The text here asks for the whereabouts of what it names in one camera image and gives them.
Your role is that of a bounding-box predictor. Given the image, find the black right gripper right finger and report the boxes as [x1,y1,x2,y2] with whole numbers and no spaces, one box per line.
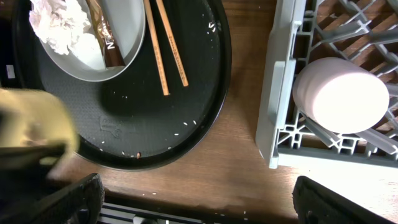
[292,176,394,224]

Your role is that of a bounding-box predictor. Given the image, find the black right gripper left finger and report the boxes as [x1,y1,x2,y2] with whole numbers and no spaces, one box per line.
[1,173,104,223]

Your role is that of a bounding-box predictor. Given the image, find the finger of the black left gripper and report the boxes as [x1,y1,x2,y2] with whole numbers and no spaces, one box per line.
[1,142,67,174]

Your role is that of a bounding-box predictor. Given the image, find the yellow bowl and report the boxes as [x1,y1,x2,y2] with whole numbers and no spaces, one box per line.
[0,88,80,181]

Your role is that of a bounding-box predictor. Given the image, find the gold snack wrapper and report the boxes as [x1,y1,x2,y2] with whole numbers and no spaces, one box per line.
[86,0,125,68]

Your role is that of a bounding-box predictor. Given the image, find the white tissue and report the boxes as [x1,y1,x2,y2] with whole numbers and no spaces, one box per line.
[29,0,105,70]

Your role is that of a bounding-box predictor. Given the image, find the grey plate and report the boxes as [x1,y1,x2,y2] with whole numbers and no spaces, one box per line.
[39,0,146,82]

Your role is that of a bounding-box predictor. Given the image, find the wooden chopstick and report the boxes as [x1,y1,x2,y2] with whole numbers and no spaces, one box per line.
[144,0,170,96]
[156,0,189,86]

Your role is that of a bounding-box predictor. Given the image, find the grey dishwasher rack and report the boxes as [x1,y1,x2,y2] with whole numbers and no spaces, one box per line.
[255,0,397,169]

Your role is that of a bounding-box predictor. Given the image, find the black round tray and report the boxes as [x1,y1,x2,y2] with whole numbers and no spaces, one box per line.
[12,1,231,170]

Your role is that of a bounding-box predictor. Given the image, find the black rectangular tray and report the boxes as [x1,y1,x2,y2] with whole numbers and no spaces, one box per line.
[1,0,40,89]

